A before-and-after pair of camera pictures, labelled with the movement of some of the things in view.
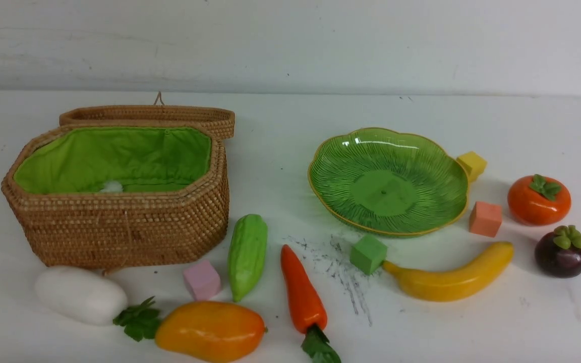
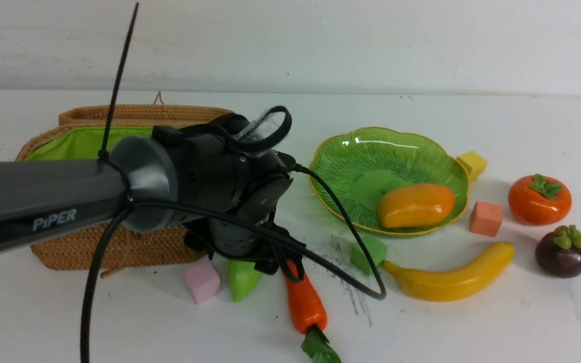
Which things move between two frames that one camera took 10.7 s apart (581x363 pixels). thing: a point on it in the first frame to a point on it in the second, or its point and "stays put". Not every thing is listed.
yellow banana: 456,286 stays put
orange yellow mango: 204,331 to 412,205
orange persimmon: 536,200 stays put
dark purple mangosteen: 563,253 stays put
